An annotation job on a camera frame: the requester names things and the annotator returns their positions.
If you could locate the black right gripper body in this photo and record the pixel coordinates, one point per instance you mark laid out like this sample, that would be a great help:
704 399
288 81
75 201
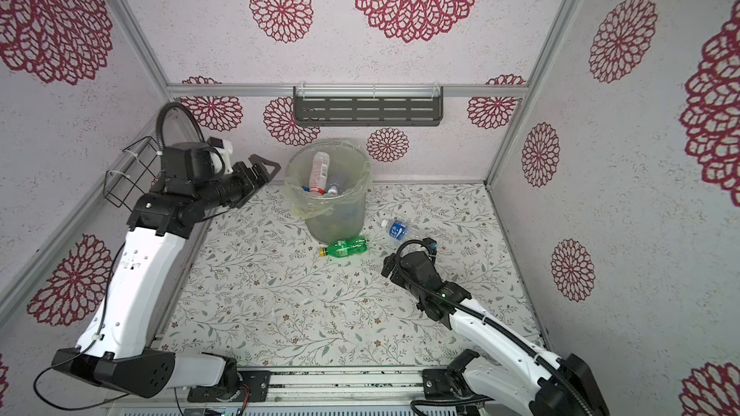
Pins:
396 266

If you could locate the clear crushed water bottle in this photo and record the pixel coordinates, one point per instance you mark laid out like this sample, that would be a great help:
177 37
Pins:
339 182

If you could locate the black wire wall rack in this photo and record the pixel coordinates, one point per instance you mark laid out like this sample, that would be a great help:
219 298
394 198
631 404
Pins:
122 187

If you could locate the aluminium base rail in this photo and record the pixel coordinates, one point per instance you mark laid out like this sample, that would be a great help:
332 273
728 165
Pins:
325 391

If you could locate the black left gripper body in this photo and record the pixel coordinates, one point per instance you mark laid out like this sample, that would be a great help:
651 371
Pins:
233 189

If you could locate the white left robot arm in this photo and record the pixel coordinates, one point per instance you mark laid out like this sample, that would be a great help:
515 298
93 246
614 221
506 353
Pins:
113 352

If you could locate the green bottle yellow cap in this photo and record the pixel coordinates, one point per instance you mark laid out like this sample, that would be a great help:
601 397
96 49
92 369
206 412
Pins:
345 248

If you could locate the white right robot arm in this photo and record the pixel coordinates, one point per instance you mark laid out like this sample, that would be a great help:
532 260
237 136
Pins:
503 368

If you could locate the grey bin with liner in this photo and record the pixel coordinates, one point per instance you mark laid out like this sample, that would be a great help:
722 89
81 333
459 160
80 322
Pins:
330 218

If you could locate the clear bottle red cap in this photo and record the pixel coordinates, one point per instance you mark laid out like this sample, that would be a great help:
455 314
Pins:
319 173

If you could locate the clear bottle blue label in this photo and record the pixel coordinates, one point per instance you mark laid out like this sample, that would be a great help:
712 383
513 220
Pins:
396 230

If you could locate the grey slotted wall shelf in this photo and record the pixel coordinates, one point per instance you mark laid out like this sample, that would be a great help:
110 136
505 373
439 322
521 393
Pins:
368 107

